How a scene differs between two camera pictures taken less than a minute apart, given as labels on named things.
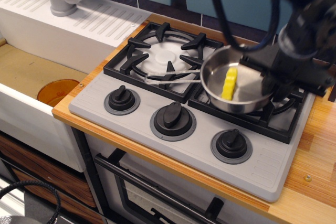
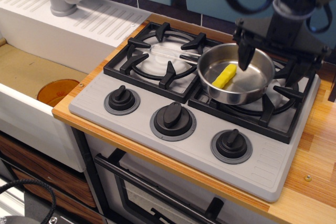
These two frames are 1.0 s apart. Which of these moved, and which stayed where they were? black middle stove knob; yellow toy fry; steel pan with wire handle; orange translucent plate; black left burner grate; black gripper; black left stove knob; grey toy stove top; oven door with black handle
Moved: yellow toy fry; black gripper; steel pan with wire handle
Stayed: oven door with black handle; black left stove knob; black middle stove knob; grey toy stove top; orange translucent plate; black left burner grate
